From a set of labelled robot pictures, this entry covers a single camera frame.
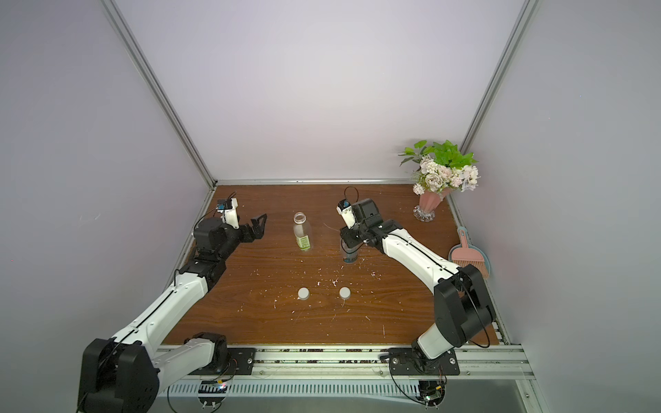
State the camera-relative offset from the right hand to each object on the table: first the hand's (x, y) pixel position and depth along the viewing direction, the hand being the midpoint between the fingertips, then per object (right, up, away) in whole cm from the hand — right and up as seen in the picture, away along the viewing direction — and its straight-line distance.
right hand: (348, 225), depth 86 cm
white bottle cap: (-16, -24, -1) cm, 28 cm away
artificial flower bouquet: (+31, +20, -1) cm, 37 cm away
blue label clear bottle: (0, -6, -19) cm, 20 cm away
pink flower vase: (+32, +8, +11) cm, 34 cm away
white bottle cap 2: (-1, -23, -1) cm, 23 cm away
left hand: (-31, +4, -5) cm, 31 cm away
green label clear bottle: (-17, -3, +9) cm, 19 cm away
